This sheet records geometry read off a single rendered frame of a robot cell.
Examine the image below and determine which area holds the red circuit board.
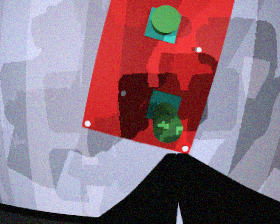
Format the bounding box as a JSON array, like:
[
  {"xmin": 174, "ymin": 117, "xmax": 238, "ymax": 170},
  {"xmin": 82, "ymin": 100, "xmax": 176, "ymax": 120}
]
[{"xmin": 82, "ymin": 0, "xmax": 235, "ymax": 153}]

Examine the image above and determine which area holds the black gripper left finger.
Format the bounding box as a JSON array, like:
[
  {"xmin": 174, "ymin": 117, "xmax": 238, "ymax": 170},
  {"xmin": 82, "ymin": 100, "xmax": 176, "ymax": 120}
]
[{"xmin": 0, "ymin": 153, "xmax": 181, "ymax": 224}]

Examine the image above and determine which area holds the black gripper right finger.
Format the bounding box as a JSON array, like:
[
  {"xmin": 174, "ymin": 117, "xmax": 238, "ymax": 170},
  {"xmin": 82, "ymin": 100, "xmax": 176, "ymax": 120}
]
[{"xmin": 177, "ymin": 153, "xmax": 280, "ymax": 224}]

